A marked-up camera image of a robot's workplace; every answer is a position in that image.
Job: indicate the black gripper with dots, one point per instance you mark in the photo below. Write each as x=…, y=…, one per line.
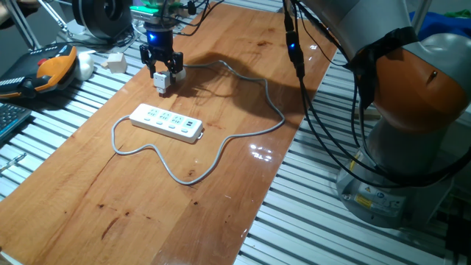
x=160, y=40

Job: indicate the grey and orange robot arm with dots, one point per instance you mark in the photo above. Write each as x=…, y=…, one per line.
x=404, y=165

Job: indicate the small white block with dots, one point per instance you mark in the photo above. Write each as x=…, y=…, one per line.
x=117, y=63

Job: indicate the white power strip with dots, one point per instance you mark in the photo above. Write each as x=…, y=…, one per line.
x=162, y=121

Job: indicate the black round spool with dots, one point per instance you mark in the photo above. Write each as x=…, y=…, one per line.
x=103, y=18

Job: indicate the white rounded object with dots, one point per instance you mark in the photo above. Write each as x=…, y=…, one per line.
x=85, y=66

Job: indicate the orange and black teach pendant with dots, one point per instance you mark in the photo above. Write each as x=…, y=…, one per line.
x=55, y=70

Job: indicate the thin metal rod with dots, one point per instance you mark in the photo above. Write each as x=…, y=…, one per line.
x=55, y=16

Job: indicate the grey metal stand bar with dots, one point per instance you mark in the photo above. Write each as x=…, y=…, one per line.
x=24, y=25

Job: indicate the black keyboard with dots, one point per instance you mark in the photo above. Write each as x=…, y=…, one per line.
x=11, y=117

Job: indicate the brown wooden board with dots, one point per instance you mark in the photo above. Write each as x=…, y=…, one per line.
x=147, y=221

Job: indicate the blue plastic bag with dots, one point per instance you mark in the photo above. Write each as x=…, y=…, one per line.
x=441, y=22

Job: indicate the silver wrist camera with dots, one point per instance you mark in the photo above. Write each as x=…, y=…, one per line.
x=143, y=15

